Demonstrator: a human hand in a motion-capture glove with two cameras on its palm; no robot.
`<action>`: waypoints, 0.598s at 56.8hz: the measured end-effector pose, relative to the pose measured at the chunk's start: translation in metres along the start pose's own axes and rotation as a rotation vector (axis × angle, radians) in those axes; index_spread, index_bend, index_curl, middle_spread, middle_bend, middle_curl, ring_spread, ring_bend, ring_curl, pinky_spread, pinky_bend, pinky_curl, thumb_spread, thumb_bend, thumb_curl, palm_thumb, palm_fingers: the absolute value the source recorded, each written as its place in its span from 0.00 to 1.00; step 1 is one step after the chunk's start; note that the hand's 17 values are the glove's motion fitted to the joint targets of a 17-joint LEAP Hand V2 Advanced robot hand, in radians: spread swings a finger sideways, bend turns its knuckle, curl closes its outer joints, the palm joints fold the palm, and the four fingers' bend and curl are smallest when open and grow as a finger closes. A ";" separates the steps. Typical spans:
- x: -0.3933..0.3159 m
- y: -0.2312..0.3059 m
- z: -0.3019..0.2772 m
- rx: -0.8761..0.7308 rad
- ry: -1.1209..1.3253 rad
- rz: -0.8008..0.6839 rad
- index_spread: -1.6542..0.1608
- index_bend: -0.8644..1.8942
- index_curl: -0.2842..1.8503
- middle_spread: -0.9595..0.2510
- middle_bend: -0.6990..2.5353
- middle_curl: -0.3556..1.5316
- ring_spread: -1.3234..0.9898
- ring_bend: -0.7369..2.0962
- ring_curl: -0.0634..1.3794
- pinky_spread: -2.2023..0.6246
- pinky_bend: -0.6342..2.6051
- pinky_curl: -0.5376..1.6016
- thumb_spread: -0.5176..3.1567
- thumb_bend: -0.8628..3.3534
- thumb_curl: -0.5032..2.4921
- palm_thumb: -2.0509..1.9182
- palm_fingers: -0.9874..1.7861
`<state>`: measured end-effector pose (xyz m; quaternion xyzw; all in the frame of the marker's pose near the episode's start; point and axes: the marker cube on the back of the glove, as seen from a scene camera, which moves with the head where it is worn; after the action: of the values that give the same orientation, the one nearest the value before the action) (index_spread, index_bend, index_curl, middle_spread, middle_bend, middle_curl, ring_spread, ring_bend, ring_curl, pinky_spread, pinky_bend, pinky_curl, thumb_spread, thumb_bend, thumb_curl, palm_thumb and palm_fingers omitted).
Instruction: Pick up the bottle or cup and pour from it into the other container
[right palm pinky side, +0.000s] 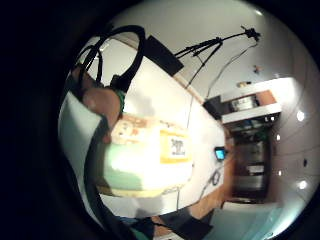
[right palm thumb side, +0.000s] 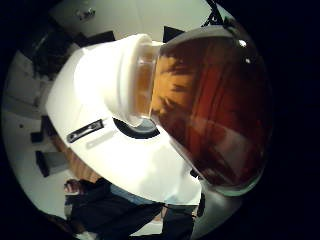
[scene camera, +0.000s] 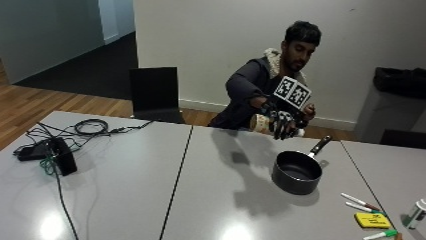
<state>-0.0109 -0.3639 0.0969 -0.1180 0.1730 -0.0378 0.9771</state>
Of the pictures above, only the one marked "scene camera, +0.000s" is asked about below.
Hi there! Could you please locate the white marker with red cap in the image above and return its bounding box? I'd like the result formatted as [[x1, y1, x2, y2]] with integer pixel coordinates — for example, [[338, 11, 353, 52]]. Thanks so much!
[[339, 192, 382, 212]]

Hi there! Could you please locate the black saucepan with handle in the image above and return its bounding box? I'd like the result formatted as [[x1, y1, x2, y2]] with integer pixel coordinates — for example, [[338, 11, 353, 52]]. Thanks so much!
[[270, 134, 333, 196]]

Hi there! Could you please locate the white marker with green cap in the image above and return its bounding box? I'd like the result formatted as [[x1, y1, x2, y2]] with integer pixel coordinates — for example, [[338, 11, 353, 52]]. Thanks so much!
[[345, 201, 386, 215], [362, 229, 399, 240]]

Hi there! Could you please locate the yellow sponge eraser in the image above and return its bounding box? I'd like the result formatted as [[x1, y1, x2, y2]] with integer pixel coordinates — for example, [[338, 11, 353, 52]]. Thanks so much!
[[353, 212, 392, 230]]

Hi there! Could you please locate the the person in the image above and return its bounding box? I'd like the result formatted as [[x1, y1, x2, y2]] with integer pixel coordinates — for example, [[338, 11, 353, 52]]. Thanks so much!
[[206, 20, 322, 131]]

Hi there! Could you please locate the green cable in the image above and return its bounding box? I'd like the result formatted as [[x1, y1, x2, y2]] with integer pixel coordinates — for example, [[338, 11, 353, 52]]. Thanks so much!
[[38, 155, 57, 176]]

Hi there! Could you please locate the beige patterned cylinder container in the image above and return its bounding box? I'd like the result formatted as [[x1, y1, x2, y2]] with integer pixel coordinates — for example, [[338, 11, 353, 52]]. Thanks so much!
[[249, 113, 306, 138]]

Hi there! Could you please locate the white plastic bottle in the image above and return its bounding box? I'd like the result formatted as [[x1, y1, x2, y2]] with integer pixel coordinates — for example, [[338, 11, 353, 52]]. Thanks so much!
[[404, 198, 426, 230]]

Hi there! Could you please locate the white cube with black markers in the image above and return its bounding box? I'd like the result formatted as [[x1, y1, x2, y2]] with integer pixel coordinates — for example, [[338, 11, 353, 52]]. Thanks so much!
[[271, 75, 313, 111]]

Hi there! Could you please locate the long black cable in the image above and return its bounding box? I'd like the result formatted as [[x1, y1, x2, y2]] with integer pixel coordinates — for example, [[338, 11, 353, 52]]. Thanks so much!
[[52, 166, 81, 240]]

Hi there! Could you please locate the black cable with plug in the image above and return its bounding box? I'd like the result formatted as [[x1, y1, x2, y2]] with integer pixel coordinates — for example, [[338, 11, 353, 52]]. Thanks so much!
[[108, 120, 154, 135]]

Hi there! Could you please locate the black upright device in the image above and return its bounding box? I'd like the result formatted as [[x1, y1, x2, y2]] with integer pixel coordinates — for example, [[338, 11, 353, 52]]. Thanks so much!
[[46, 137, 78, 177]]

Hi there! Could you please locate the coiled black cable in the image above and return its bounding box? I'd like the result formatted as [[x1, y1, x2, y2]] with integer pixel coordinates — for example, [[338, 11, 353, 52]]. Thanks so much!
[[72, 118, 110, 136]]

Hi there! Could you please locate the black bin bag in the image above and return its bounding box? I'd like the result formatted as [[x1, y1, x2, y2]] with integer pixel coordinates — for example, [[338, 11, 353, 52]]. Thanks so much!
[[371, 66, 426, 100]]

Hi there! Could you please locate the black chair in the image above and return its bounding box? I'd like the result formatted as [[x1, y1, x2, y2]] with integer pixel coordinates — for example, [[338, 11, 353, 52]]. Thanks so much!
[[128, 66, 186, 125]]

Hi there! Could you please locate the grey bin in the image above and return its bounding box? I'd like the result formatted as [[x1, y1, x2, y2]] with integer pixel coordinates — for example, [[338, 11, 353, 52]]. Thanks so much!
[[353, 83, 426, 144]]

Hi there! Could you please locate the dark chair backrest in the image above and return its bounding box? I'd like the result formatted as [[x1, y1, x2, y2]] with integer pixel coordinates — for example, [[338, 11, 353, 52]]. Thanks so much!
[[378, 129, 426, 150]]

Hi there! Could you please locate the flat black box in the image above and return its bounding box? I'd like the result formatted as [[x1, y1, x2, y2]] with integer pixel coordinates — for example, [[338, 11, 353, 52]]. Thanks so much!
[[14, 141, 50, 162]]

